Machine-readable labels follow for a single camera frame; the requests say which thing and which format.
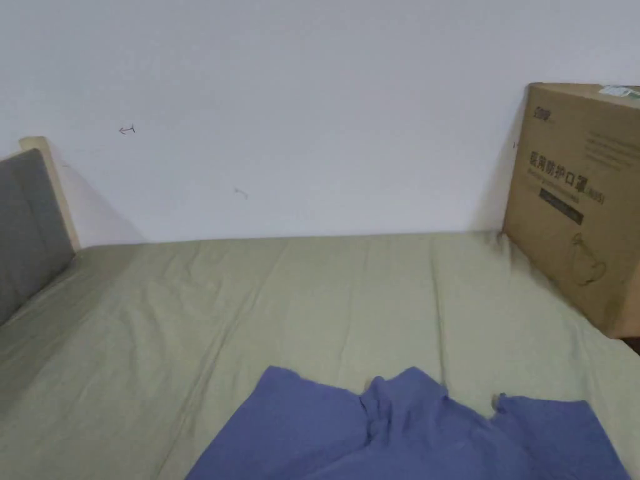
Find bed with pale green sheet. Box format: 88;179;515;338
0;229;640;480

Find blue shirt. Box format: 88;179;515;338
184;365;630;480

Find brown cardboard carton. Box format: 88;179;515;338
501;82;640;341

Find grey padded headboard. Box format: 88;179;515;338
0;136;82;327

